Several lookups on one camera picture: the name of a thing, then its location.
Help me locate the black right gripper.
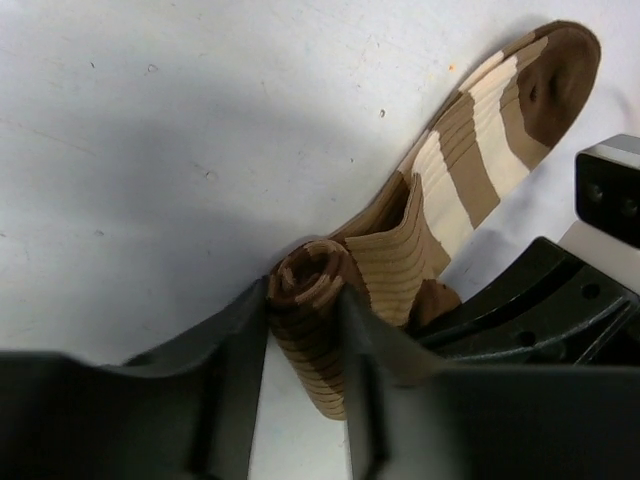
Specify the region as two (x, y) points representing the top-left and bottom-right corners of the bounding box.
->
(411, 134), (639, 366)

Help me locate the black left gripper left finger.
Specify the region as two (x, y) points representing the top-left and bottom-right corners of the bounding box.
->
(1, 280), (267, 479)

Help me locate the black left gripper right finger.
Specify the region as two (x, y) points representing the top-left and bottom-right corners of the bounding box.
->
(339, 287), (639, 479)

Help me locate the brown striped sock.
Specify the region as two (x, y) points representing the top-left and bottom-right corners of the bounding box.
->
(267, 20), (601, 421)

